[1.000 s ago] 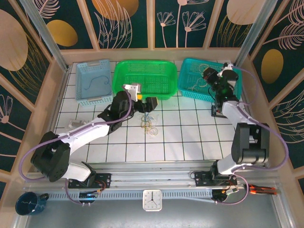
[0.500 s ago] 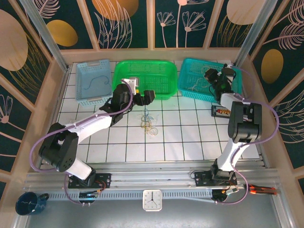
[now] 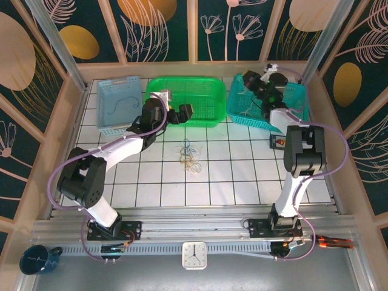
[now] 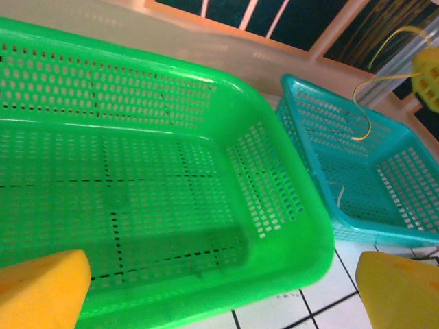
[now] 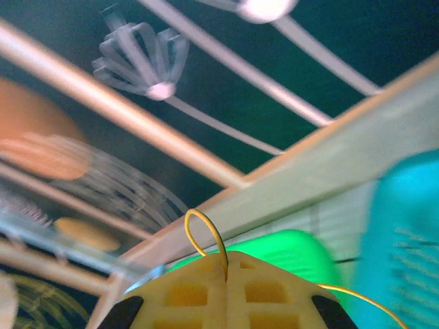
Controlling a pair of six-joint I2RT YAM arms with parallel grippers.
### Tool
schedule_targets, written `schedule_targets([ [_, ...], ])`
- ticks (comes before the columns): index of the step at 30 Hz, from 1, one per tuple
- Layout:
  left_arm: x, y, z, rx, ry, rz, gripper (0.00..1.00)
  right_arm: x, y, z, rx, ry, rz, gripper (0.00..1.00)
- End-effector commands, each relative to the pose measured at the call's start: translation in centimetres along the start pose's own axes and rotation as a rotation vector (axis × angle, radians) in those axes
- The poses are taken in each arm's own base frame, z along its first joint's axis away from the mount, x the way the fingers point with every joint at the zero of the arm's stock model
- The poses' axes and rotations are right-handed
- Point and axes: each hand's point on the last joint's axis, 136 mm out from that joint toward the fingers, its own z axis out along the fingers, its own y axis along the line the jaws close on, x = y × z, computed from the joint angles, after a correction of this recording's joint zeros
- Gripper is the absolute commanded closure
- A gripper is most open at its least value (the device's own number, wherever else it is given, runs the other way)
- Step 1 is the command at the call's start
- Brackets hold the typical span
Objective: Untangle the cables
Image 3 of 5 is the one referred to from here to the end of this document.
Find teal plastic basket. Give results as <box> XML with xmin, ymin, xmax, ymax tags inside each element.
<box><xmin>227</xmin><ymin>73</ymin><xmax>310</xmax><ymax>132</ymax></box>

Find green plastic basket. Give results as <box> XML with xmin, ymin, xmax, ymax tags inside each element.
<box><xmin>144</xmin><ymin>76</ymin><xmax>228</xmax><ymax>128</ymax></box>

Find dark blue enamel mug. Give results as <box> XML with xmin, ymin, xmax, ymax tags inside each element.
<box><xmin>19</xmin><ymin>244</ymin><xmax>64</xmax><ymax>276</ymax></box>

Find light blue plastic basket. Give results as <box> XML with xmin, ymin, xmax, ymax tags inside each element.
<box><xmin>96</xmin><ymin>75</ymin><xmax>143</xmax><ymax>136</ymax></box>

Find clear plastic tube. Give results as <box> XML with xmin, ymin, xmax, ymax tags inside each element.
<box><xmin>298</xmin><ymin>0</ymin><xmax>355</xmax><ymax>85</ymax></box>

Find grey slotted cable duct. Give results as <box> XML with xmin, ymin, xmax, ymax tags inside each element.
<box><xmin>60</xmin><ymin>244</ymin><xmax>273</xmax><ymax>257</ymax></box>

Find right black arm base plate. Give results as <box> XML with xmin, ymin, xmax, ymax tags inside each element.
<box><xmin>247</xmin><ymin>218</ymin><xmax>304</xmax><ymax>239</ymax></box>

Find orange black handled tool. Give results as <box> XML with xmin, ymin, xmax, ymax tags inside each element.
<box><xmin>315</xmin><ymin>235</ymin><xmax>354</xmax><ymax>250</ymax></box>

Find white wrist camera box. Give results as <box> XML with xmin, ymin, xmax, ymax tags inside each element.
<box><xmin>263</xmin><ymin>62</ymin><xmax>282</xmax><ymax>81</ymax></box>
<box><xmin>150</xmin><ymin>89</ymin><xmax>173</xmax><ymax>112</ymax></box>

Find aluminium frame post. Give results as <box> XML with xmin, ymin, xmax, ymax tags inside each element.
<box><xmin>24</xmin><ymin>0</ymin><xmax>89</xmax><ymax>92</ymax></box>

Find aluminium mounting rail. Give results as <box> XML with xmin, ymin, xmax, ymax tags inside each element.
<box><xmin>30</xmin><ymin>205</ymin><xmax>363</xmax><ymax>247</ymax></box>

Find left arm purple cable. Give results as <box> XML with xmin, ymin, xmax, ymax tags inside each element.
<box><xmin>47</xmin><ymin>93</ymin><xmax>168</xmax><ymax>262</ymax></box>

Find small black controller board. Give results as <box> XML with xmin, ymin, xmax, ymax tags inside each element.
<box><xmin>270</xmin><ymin>238</ymin><xmax>306</xmax><ymax>259</ymax></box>
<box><xmin>100</xmin><ymin>241</ymin><xmax>128</xmax><ymax>255</ymax></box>

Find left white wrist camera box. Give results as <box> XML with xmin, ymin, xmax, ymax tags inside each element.
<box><xmin>150</xmin><ymin>89</ymin><xmax>173</xmax><ymax>112</ymax></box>

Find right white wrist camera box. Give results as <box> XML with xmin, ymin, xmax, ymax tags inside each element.
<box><xmin>263</xmin><ymin>62</ymin><xmax>282</xmax><ymax>81</ymax></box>

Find white square analog clock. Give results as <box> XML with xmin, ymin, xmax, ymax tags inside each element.
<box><xmin>181</xmin><ymin>241</ymin><xmax>208</xmax><ymax>270</ymax></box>

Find black charger box orange plugs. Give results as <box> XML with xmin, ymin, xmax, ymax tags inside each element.
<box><xmin>269</xmin><ymin>135</ymin><xmax>287</xmax><ymax>149</ymax></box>

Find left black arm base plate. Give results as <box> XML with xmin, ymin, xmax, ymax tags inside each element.
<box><xmin>87</xmin><ymin>220</ymin><xmax>142</xmax><ymax>242</ymax></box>

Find pile of rubber bands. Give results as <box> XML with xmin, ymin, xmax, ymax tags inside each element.
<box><xmin>177</xmin><ymin>147</ymin><xmax>195</xmax><ymax>166</ymax></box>

